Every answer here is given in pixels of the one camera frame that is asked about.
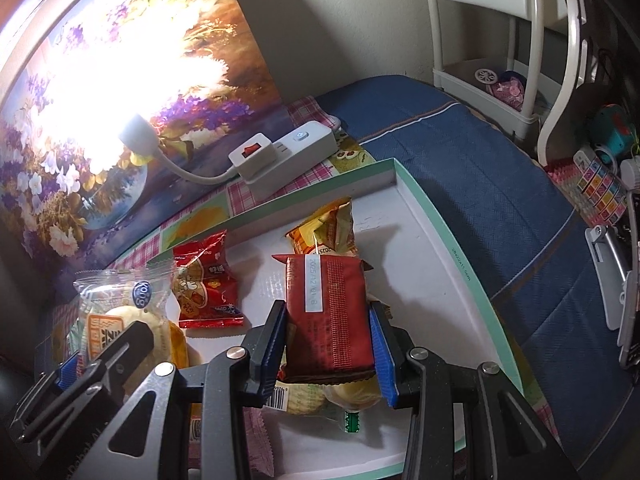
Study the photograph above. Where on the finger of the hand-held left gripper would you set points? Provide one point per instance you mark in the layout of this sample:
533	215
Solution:
115	360
65	372

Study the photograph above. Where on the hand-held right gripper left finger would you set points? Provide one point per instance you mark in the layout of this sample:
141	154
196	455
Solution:
277	345

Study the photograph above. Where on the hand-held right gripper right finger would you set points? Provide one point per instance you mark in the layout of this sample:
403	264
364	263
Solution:
385	360

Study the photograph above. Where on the clear white bun packet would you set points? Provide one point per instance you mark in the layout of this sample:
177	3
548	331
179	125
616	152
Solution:
125	310

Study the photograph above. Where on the dark red snack packet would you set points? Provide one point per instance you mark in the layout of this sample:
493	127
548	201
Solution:
325	320

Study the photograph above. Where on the yellow bread packet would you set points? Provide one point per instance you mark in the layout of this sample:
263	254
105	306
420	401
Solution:
176	342

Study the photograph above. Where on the white box with teal rim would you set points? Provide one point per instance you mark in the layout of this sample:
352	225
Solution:
425	260

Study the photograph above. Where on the green patterned snack packet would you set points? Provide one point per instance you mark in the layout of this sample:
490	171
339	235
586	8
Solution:
300	402

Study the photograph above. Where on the green white snack packet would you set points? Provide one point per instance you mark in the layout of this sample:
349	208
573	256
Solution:
352	422

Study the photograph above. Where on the bright red snack packet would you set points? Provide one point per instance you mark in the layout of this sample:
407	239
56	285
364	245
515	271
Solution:
207	285

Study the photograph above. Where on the pink snack packet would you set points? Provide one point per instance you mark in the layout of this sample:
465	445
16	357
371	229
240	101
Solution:
257	440

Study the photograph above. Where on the orange snack packet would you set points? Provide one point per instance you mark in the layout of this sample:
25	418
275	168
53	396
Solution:
330	230

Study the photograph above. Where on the white power strip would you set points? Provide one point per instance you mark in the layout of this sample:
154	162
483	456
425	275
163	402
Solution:
285	152

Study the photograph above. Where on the blue blanket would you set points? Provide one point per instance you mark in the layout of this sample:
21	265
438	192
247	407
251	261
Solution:
475	185

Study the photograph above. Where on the white gooseneck lamp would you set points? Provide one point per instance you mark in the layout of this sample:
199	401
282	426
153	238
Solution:
137	132

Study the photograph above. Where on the colourful tile cube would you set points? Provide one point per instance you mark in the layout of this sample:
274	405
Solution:
600	190

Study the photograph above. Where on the pink pouch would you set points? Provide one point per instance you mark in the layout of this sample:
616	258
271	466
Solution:
507	90

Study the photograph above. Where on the white wheel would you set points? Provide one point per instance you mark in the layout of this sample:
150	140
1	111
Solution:
486	76

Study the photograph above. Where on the white round cap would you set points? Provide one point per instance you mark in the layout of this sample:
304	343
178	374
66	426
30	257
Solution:
632	175

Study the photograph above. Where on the teal toy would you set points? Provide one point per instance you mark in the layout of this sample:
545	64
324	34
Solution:
612	125

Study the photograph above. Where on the metal clamp bracket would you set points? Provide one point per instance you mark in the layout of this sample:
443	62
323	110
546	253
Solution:
612	280

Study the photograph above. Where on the floral wall poster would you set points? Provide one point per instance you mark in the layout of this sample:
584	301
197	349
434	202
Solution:
225	60

